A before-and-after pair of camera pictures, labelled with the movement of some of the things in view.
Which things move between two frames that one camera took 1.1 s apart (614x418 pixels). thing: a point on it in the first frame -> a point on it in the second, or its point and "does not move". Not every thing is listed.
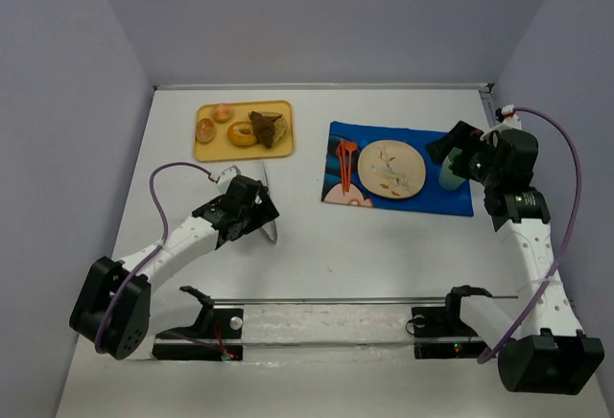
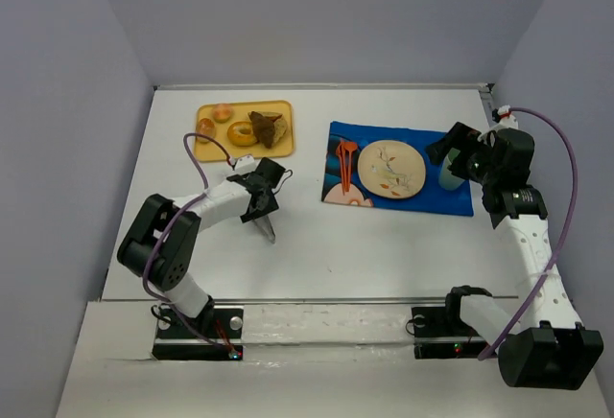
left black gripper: (264, 207) -> (260, 205)
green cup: (447, 178) does not move
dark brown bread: (264, 128) does not move
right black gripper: (460, 148) does not move
